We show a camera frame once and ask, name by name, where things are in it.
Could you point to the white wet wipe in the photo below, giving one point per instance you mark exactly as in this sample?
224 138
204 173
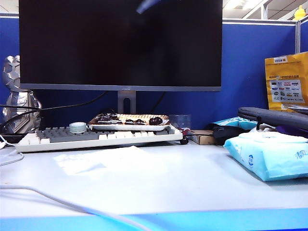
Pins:
96 158

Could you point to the large dark cherry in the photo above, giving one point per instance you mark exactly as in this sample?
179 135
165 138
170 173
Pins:
156 121

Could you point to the gold foil cherry tray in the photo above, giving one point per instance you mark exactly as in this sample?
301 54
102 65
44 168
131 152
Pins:
130 120

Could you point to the loose red cherry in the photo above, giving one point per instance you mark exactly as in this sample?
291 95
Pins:
184 141

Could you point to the light blue wet wipes pack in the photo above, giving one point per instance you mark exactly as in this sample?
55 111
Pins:
269 158

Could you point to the clear plastic cup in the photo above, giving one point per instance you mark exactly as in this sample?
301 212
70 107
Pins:
181 121

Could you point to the silver monitor stand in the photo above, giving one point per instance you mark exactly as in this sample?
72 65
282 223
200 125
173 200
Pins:
126 96

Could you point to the small cardboard box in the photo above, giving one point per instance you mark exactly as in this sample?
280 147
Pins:
202 138

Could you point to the black computer mouse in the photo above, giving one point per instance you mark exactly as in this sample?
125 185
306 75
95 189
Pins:
227 136

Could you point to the translucent tape roll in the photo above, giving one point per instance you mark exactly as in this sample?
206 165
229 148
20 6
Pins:
77 128

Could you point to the small blue tissue pack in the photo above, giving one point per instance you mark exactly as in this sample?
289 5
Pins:
237 122

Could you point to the white and grey keyboard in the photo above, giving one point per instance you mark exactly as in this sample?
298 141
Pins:
72 139

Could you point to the black computer monitor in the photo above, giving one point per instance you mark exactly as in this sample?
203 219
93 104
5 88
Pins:
96 43

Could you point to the grey fabric pouch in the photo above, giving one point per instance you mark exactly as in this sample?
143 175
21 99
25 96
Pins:
276 116

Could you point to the silver robot figurine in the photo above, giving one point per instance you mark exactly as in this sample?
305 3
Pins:
16 115

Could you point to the yellow printed bag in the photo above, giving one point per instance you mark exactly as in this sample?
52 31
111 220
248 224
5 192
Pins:
288 81

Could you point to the purple cloth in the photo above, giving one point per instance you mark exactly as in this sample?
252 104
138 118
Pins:
293 132

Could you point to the yellow rubber duck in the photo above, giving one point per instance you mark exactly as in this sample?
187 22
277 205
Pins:
299 13

